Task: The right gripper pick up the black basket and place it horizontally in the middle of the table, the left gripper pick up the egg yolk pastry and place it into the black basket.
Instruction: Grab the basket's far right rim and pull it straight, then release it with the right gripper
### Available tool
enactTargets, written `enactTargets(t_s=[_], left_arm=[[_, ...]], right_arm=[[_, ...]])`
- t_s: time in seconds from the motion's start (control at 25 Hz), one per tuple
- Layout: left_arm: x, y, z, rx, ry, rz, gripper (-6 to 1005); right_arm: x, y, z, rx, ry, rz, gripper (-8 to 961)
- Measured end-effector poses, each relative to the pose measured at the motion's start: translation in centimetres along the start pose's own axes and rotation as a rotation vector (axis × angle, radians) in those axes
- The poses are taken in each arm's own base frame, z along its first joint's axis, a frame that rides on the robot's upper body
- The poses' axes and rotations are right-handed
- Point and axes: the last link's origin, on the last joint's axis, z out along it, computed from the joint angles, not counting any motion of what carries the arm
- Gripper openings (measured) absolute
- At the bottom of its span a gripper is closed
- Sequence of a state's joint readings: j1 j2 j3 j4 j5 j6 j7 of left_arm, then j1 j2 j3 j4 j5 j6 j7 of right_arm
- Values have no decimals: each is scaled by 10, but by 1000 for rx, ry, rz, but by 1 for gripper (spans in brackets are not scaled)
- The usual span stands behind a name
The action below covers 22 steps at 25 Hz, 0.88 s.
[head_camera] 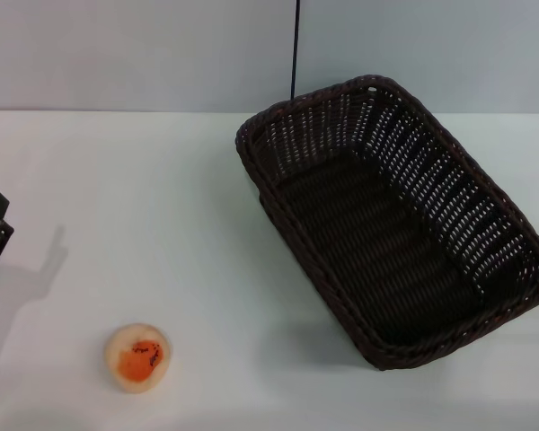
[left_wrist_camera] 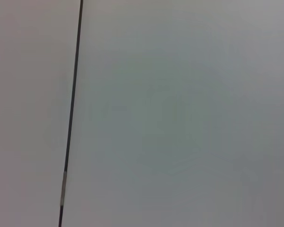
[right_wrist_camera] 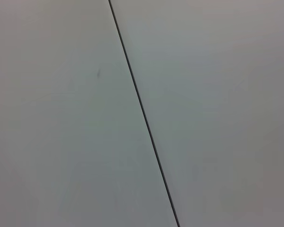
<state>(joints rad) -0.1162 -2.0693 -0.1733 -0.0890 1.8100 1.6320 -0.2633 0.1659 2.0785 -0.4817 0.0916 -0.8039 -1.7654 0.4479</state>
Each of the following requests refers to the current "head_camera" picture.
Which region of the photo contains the dark brown woven basket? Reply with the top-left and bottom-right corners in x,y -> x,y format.
234,73 -> 539,372

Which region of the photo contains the black vertical strip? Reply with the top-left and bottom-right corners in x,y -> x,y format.
289,0 -> 303,101

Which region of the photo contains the round bun with orange centre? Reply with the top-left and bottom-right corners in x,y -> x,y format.
105,322 -> 172,395

